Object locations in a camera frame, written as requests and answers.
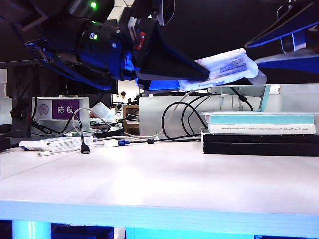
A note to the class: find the white bottle blue print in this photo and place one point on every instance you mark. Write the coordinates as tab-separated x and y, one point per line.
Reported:
103	110

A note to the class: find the person in white shirt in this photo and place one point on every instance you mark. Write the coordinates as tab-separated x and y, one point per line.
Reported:
123	94

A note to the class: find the wooden box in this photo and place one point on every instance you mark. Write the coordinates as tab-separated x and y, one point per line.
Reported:
130	129

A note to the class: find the black monitor matte back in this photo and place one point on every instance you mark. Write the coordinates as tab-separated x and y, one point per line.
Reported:
74	87

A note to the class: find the black monitor stand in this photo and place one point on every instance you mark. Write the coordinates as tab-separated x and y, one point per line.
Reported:
22	104

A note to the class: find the black device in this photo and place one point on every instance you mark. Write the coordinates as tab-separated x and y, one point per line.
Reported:
4	144

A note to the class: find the dark blue crate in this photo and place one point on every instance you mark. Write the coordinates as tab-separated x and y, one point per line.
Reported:
82	232

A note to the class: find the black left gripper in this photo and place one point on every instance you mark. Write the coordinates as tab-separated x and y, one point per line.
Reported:
129	49

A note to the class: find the purple name plate holder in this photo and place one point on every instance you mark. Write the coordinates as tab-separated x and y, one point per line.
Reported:
66	109

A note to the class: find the teal book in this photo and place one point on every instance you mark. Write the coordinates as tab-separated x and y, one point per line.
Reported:
259	120

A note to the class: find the white printed tube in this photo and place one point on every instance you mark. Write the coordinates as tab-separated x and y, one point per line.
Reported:
57	144

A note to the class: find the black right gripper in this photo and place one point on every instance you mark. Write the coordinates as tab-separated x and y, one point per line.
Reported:
299	42

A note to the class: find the white desk partition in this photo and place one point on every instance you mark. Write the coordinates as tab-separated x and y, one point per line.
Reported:
152	114

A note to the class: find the white tissue packet purple print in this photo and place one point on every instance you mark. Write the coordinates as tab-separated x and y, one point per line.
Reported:
229	66

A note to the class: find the red white sticker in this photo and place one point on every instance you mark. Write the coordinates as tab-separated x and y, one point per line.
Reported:
274	90

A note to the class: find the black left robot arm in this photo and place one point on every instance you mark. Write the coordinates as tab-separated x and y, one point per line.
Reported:
62	49

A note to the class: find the white adapter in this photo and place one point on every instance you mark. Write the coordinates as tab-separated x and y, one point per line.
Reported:
111	144

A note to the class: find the white book printed spine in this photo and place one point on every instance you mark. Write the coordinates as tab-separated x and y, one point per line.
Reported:
261	129

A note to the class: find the green white small box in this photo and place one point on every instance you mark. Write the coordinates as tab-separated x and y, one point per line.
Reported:
74	134

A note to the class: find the teal white monitor stand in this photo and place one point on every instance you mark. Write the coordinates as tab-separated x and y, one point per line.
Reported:
264	99

